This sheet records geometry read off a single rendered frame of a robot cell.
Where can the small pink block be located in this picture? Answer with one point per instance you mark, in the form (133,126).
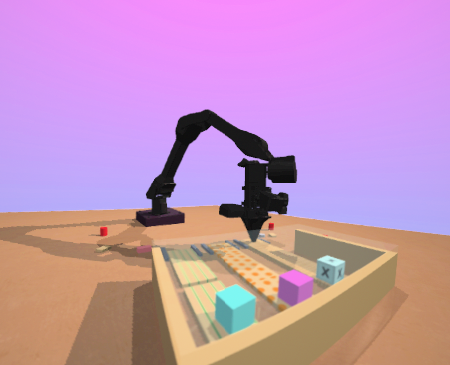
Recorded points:
(144,249)

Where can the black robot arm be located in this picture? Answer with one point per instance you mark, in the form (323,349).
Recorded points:
(278,169)

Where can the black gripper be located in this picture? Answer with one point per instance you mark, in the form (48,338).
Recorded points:
(253,216)

